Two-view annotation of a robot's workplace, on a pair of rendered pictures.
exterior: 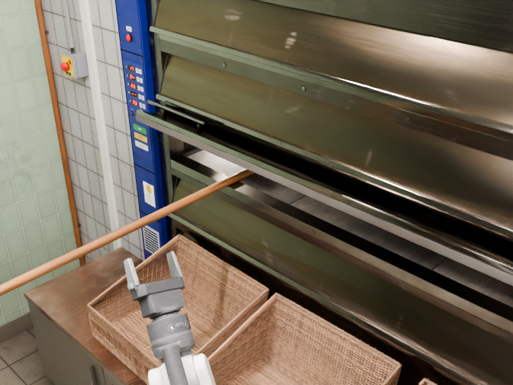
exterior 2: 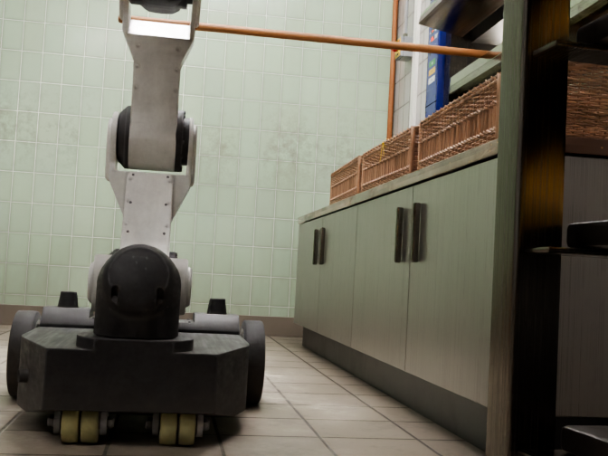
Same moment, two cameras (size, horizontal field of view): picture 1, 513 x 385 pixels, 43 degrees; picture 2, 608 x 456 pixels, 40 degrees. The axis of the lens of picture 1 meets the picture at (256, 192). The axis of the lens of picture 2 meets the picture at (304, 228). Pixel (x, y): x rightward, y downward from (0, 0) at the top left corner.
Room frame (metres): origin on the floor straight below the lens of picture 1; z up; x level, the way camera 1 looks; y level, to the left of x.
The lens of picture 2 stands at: (-0.73, -1.18, 0.32)
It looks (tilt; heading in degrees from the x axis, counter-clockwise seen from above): 3 degrees up; 35
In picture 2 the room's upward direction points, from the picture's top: 3 degrees clockwise
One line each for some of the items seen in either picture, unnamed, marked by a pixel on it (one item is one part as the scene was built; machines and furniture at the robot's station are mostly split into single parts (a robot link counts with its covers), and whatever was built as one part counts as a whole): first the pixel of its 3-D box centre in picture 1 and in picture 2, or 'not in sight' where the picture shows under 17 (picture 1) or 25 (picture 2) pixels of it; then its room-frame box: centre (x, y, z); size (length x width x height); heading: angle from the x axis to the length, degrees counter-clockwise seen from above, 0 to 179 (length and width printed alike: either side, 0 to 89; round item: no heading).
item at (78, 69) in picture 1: (74, 64); (404, 49); (2.83, 0.80, 1.46); 0.10 x 0.07 x 0.10; 44
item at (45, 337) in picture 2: not in sight; (139, 326); (0.51, 0.11, 0.19); 0.64 x 0.52 x 0.33; 45
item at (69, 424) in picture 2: not in sight; (71, 421); (0.25, 0.00, 0.04); 0.07 x 0.03 x 0.07; 45
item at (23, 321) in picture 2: not in sight; (24, 353); (0.50, 0.47, 0.10); 0.20 x 0.05 x 0.20; 45
